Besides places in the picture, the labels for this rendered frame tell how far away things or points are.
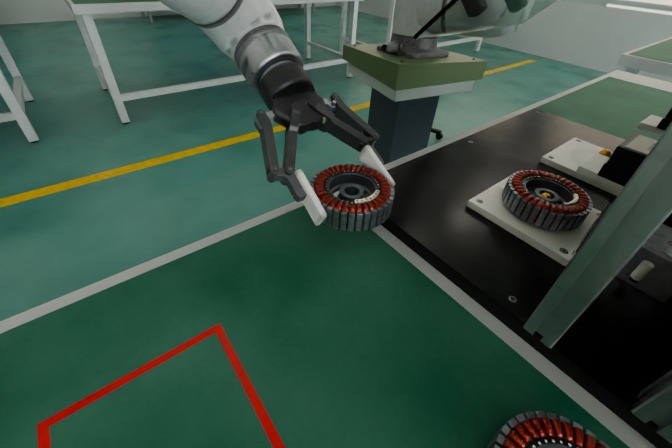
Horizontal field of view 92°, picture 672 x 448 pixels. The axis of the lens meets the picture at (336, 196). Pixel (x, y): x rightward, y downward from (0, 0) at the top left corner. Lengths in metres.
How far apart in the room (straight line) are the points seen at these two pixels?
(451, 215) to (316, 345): 0.28
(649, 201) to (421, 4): 0.94
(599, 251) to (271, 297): 0.33
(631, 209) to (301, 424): 0.32
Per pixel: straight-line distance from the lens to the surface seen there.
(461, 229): 0.51
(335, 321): 0.39
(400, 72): 1.03
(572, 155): 0.79
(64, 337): 0.46
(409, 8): 1.17
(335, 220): 0.40
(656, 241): 0.55
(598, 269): 0.36
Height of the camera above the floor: 1.08
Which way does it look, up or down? 37 degrees down
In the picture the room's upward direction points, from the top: 4 degrees clockwise
